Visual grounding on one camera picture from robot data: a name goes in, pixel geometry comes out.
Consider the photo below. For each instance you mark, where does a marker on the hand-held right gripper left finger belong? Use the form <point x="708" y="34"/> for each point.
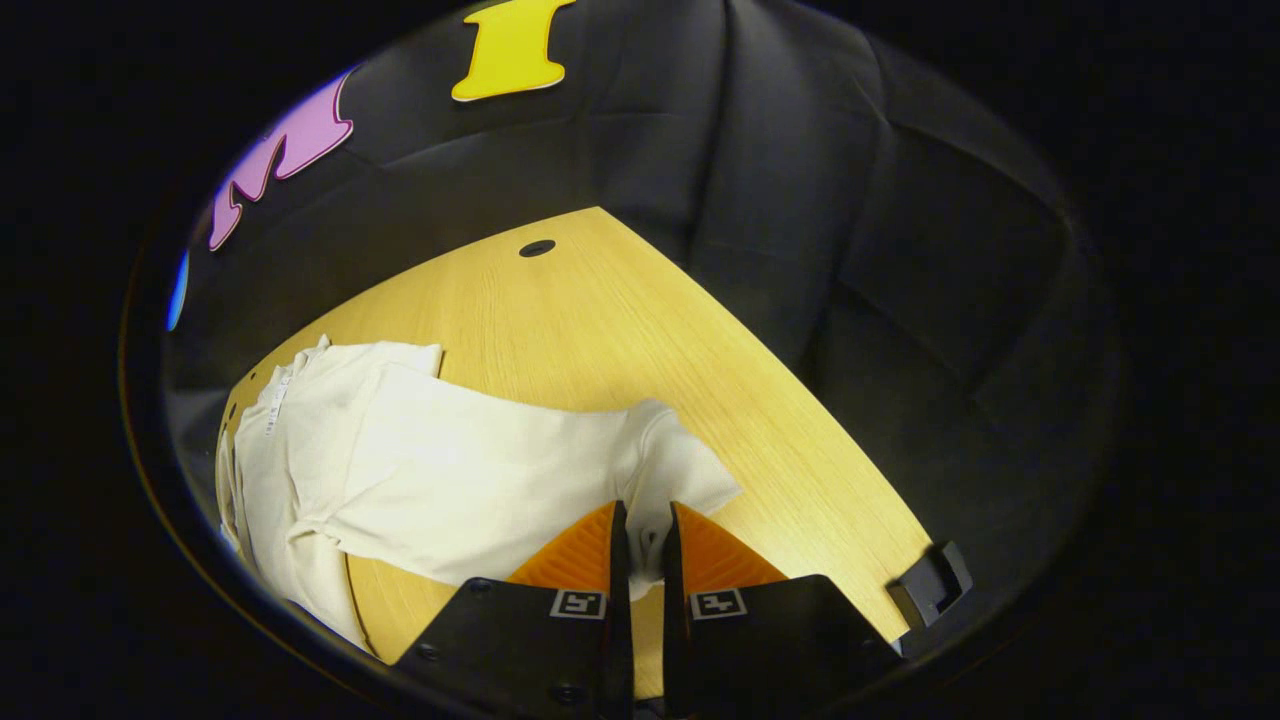
<point x="620" y="620"/>

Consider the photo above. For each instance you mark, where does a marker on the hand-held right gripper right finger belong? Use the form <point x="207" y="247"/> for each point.
<point x="675" y="620"/>

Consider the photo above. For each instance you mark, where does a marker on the cream sweatshirt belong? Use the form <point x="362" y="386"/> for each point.
<point x="450" y="470"/>

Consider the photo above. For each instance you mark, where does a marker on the black table corner clamp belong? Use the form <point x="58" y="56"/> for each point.
<point x="930" y="590"/>

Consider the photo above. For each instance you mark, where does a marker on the black backdrop cloth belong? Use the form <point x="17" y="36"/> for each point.
<point x="800" y="150"/>

